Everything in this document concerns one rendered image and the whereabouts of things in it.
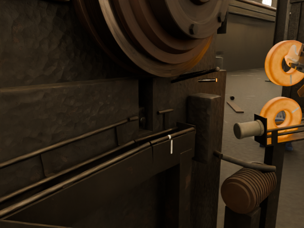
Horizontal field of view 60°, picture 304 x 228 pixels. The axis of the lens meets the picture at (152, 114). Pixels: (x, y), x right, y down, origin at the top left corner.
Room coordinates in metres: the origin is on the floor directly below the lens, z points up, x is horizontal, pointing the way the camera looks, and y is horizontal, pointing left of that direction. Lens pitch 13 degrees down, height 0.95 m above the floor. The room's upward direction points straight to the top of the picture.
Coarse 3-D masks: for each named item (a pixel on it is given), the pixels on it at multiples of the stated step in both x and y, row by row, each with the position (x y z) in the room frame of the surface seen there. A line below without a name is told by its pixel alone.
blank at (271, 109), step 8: (272, 104) 0.92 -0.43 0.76; (280, 104) 0.93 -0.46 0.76; (288, 104) 0.94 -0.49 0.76; (296, 104) 0.94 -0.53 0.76; (264, 112) 0.93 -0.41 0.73; (272, 112) 0.92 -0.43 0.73; (288, 112) 0.94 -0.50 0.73; (296, 112) 0.94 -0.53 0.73; (272, 120) 0.92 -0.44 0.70; (288, 120) 0.95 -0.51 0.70; (296, 120) 0.94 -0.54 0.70; (296, 128) 0.94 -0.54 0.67; (280, 136) 0.93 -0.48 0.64; (288, 136) 0.94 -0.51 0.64
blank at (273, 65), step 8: (288, 40) 0.93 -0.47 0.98; (272, 48) 0.94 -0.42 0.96; (280, 48) 0.92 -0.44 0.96; (288, 48) 0.92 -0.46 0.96; (296, 48) 0.93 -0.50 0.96; (272, 56) 0.91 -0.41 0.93; (280, 56) 0.92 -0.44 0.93; (272, 64) 0.91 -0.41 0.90; (280, 64) 0.92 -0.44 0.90; (272, 72) 0.91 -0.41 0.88; (280, 72) 0.92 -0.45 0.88; (288, 72) 0.94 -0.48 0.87; (296, 72) 0.93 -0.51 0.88; (272, 80) 0.93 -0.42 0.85; (280, 80) 0.92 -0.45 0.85; (288, 80) 0.93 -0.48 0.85; (296, 80) 0.93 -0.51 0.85
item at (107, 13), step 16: (96, 0) 0.55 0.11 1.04; (112, 0) 0.57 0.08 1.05; (96, 16) 0.59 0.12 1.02; (112, 16) 0.57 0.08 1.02; (112, 32) 0.57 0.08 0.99; (112, 48) 0.63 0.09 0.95; (128, 48) 0.60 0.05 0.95; (128, 64) 0.67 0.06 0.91; (144, 64) 0.64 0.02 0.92; (160, 64) 0.68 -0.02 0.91; (176, 64) 0.73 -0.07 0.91; (192, 64) 0.78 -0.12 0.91
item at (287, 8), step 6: (282, 0) 8.70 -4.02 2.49; (288, 0) 8.50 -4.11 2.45; (276, 6) 8.69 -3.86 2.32; (282, 6) 8.69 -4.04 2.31; (288, 6) 8.54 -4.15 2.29; (276, 12) 8.69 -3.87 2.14; (282, 12) 8.67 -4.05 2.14; (288, 12) 8.58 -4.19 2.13; (276, 18) 8.72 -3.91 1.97; (282, 18) 8.66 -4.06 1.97; (288, 18) 8.62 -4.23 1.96; (276, 24) 8.76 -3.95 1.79; (282, 24) 8.65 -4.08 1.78; (276, 30) 8.76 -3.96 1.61; (282, 30) 8.63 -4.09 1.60; (276, 36) 8.75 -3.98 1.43; (282, 36) 8.62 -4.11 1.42; (276, 42) 8.73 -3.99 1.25; (282, 60) 8.55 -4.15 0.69; (282, 66) 8.59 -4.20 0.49
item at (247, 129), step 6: (258, 120) 0.93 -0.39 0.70; (234, 126) 0.93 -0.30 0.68; (240, 126) 0.90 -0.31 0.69; (246, 126) 0.90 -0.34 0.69; (252, 126) 0.91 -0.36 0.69; (258, 126) 0.91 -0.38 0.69; (234, 132) 0.94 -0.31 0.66; (240, 132) 0.89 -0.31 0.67; (246, 132) 0.89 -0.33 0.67; (252, 132) 0.90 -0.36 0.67; (258, 132) 0.90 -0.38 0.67; (240, 138) 0.90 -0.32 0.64
